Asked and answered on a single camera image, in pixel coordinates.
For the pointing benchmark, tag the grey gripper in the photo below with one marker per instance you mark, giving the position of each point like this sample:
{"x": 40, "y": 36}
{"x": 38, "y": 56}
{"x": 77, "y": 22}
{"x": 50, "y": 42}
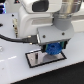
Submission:
{"x": 51, "y": 34}

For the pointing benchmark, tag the large blue gear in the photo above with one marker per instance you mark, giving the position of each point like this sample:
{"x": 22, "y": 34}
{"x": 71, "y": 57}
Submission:
{"x": 53, "y": 48}

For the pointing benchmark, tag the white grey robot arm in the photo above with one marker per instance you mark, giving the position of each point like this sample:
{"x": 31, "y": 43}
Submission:
{"x": 46, "y": 21}

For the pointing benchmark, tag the left metal peg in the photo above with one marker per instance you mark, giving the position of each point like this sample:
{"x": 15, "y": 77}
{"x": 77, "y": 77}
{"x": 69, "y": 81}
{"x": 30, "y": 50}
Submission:
{"x": 36, "y": 57}

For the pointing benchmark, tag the beige connector block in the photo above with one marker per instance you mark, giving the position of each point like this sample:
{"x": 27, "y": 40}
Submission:
{"x": 15, "y": 25}

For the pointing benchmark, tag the black-framed peg base plate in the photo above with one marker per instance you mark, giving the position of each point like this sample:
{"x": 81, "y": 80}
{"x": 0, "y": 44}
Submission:
{"x": 43, "y": 58}

